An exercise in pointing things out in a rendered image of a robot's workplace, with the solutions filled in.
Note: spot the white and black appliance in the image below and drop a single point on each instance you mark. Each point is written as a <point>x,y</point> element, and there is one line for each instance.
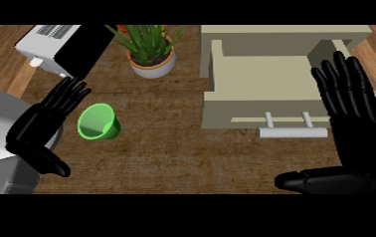
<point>61,47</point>

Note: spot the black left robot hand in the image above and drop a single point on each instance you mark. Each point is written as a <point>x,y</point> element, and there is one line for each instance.
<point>34,124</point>

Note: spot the beige open drawer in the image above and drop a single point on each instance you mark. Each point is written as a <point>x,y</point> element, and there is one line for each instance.
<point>264,88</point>

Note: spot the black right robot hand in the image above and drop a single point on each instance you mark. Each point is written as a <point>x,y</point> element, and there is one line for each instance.
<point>352,115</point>

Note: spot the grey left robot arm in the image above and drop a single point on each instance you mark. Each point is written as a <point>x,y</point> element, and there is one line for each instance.
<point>15,148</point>

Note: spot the potted green plant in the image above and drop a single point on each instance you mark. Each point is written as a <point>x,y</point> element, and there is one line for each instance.
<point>150,51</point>

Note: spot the green cup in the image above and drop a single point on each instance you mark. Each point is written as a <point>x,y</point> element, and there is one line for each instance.
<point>99,121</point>

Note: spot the beige cabinet body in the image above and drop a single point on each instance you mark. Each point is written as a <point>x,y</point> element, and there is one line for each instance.
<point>274,35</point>

